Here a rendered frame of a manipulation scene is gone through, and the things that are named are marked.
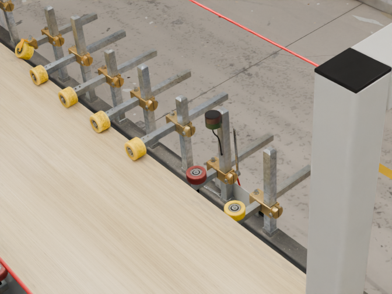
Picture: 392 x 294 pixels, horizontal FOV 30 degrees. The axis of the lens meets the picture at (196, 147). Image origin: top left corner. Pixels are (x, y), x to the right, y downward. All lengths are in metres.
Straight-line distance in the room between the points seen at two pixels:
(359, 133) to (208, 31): 4.81
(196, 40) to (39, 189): 2.69
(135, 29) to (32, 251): 3.13
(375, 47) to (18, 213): 2.29
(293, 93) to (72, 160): 2.12
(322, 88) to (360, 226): 0.17
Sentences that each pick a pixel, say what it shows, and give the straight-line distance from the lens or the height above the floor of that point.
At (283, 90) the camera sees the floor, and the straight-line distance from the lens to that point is 4.81.
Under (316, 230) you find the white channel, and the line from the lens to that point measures 0.77.
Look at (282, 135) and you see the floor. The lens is 4.45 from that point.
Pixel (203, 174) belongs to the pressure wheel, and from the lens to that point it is 2.85.
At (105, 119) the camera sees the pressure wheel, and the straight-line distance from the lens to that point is 3.10.
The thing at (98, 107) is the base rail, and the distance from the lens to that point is 3.62.
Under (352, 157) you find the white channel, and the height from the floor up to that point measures 2.39.
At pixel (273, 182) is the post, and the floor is 0.98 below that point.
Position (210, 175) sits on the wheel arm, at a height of 0.86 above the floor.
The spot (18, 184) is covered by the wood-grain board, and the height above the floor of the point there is 0.90.
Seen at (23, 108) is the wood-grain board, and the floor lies 0.90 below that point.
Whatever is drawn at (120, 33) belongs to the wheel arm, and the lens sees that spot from 3.66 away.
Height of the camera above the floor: 2.83
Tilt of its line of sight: 40 degrees down
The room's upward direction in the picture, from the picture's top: 5 degrees counter-clockwise
